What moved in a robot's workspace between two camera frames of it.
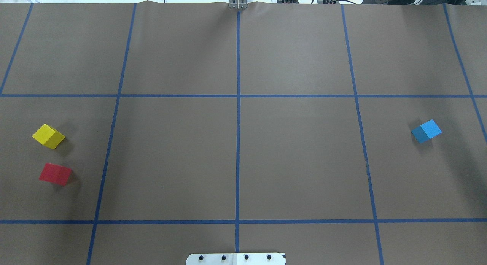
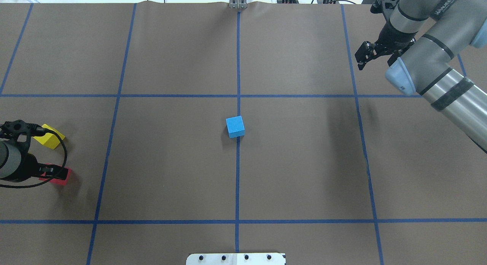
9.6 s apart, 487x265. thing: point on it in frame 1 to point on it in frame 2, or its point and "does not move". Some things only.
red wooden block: (55, 173) does not move
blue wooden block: (426, 131) to (236, 127)
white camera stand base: (236, 259) does not move
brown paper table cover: (338, 133) does not move
